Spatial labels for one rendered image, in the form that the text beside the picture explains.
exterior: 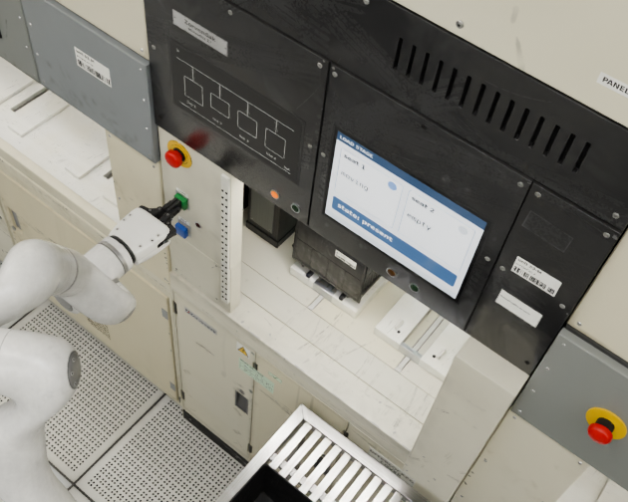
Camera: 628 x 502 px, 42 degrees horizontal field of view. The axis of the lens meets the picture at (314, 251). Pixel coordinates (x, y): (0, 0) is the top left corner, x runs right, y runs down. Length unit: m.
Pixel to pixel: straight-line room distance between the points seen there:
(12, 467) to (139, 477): 1.43
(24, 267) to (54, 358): 0.15
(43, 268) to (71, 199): 1.00
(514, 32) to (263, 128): 0.56
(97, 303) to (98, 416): 1.35
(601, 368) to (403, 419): 0.73
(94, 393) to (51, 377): 1.69
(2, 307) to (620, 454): 1.02
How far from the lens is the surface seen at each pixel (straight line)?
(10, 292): 1.32
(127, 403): 2.92
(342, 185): 1.40
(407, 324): 2.05
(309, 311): 2.07
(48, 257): 1.35
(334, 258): 1.94
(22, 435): 1.35
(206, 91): 1.51
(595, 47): 1.01
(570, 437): 1.52
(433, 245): 1.35
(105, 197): 2.31
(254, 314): 2.05
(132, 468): 2.83
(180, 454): 2.83
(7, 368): 1.28
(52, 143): 2.48
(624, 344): 1.31
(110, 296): 1.60
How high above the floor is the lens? 2.62
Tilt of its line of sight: 53 degrees down
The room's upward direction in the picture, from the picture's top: 9 degrees clockwise
